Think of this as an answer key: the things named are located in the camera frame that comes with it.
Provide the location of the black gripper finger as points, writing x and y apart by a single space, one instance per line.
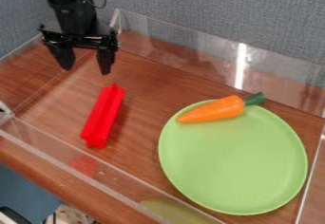
63 54
105 56

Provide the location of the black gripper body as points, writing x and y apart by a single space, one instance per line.
99 38

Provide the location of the red plastic block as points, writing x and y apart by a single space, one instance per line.
102 116

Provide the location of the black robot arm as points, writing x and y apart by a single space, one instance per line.
79 29

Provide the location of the orange toy carrot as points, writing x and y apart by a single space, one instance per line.
221 109

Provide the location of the green plate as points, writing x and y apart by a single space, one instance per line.
240 166

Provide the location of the white power strip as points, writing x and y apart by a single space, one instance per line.
69 215

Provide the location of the clear acrylic enclosure wall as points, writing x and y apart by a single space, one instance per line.
169 67

